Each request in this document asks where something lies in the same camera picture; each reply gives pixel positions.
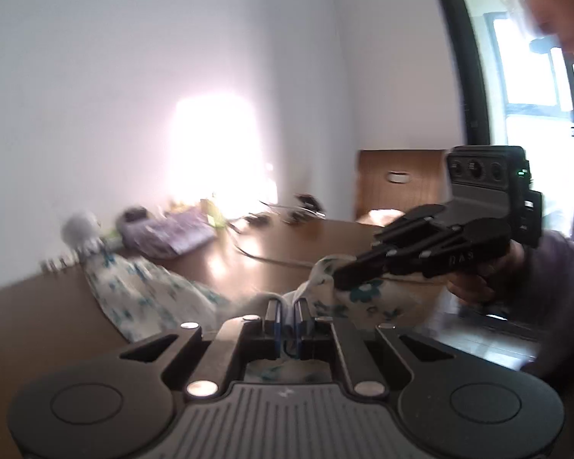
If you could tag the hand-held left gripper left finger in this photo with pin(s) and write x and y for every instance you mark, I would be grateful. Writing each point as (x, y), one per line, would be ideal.
(273, 320)

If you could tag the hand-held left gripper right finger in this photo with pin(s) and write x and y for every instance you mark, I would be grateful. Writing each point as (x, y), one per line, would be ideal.
(302, 320)

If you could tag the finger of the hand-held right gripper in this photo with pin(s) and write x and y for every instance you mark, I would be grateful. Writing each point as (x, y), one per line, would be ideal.
(392, 264)
(414, 224)

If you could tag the cream teal-flowered garment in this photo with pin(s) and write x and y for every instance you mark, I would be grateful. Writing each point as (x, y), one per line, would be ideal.
(143, 291)

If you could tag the person's right forearm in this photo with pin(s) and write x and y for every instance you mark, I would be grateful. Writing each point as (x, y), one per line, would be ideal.
(559, 296)

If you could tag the person's right hand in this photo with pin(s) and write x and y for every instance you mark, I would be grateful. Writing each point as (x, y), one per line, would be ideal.
(492, 284)

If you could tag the black clip phone holder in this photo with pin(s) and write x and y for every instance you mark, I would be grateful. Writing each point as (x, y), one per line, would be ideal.
(305, 208)

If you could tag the pale pink floral garment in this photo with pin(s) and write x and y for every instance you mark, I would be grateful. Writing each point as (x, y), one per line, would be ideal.
(172, 244)

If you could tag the small green box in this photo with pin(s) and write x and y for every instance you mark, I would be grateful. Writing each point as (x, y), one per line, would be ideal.
(111, 234)

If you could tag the blurred skin-toned body part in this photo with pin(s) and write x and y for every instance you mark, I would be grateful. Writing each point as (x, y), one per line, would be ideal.
(555, 9)

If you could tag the white robot-shaped speaker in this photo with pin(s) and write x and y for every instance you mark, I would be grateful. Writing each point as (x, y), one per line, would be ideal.
(81, 232)

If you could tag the black window frame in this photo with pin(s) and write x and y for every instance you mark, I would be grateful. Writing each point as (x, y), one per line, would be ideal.
(464, 57)

